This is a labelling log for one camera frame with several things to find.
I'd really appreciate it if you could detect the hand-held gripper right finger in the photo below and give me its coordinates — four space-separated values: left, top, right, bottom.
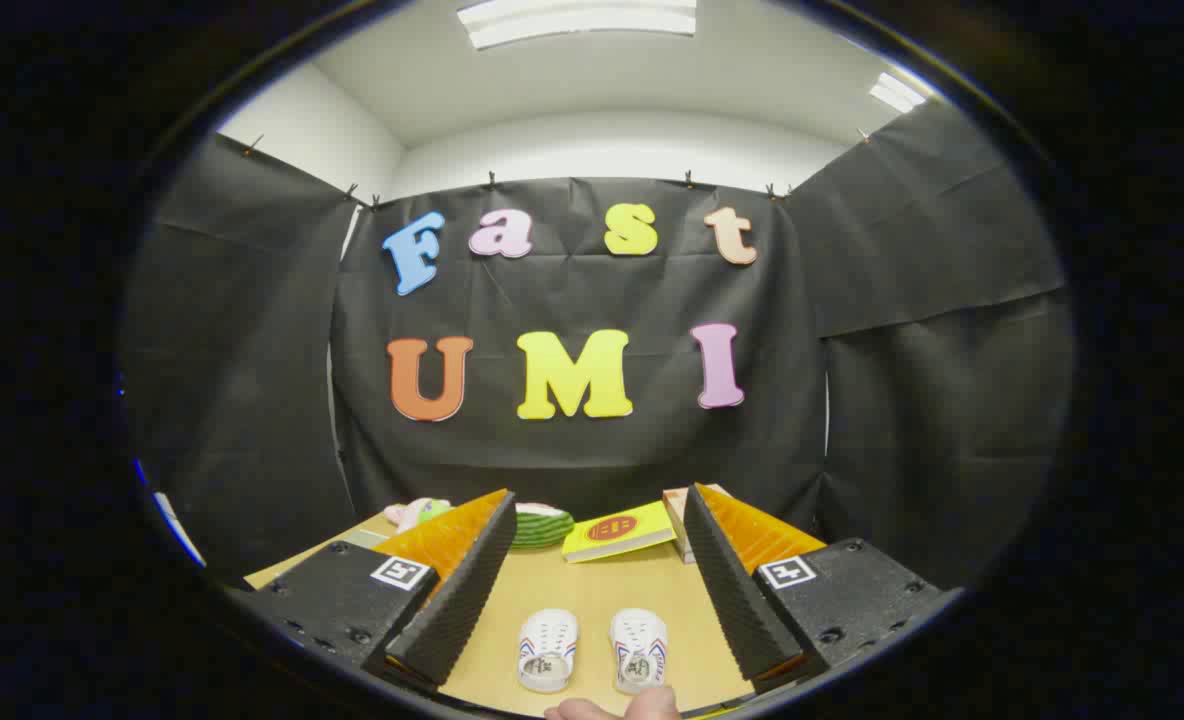
682 483 963 696

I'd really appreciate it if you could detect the stack of beige books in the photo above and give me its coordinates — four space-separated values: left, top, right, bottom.
662 483 733 564

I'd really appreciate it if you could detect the ceiling light panel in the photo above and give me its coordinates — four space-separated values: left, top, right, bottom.
457 0 698 51
870 72 928 114

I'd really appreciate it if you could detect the pink and green plush toy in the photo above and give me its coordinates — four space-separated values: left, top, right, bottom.
384 497 453 531

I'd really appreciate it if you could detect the white canvas shoe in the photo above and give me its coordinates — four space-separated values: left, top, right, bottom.
609 608 669 696
517 608 580 694

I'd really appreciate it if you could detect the yellow book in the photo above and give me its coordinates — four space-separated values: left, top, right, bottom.
562 500 678 564

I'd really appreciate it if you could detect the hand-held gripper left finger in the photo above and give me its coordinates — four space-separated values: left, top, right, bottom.
227 488 518 696

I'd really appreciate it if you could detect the watermelon slice plush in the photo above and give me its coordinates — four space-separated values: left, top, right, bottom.
510 502 576 551

